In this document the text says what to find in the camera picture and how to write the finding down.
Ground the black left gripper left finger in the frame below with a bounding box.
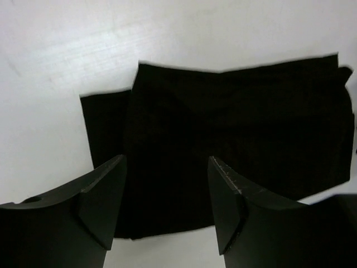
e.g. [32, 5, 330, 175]
[1, 155, 127, 268]

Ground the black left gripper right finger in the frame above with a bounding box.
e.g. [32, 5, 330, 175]
[208, 157, 356, 267]

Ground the black skirt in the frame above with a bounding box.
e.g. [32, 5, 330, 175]
[80, 55, 354, 240]

